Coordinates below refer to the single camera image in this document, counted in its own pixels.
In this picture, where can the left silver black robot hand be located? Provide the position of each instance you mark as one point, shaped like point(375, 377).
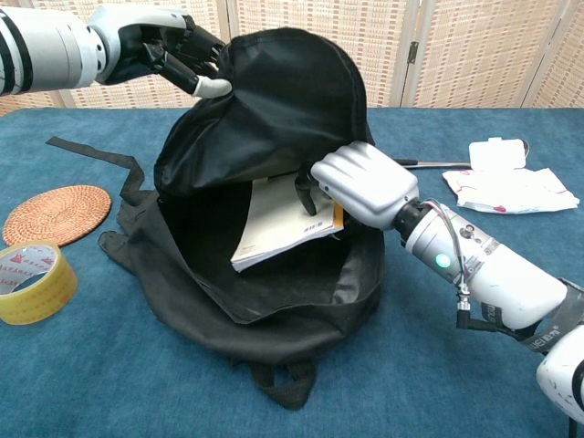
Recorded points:
point(132, 27)

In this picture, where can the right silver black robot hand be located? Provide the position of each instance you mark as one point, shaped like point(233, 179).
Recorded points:
point(365, 182)

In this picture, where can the yellow white notebook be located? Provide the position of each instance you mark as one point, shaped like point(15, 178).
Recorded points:
point(274, 223)

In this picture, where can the black fabric backpack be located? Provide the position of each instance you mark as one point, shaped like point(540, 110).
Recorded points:
point(283, 114)

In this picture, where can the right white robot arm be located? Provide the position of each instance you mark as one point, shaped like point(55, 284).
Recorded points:
point(502, 278)

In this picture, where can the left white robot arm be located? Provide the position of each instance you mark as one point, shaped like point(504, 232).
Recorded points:
point(45, 50)

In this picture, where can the white red-printed wipes pack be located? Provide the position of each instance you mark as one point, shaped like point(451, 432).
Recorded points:
point(515, 191)

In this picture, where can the bamboo folding screen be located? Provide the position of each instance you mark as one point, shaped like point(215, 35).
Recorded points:
point(456, 50)

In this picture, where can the round woven rattan coaster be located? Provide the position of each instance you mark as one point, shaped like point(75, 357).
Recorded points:
point(59, 214)

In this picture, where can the yellowish packing tape roll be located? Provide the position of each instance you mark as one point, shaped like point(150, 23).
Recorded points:
point(45, 292)

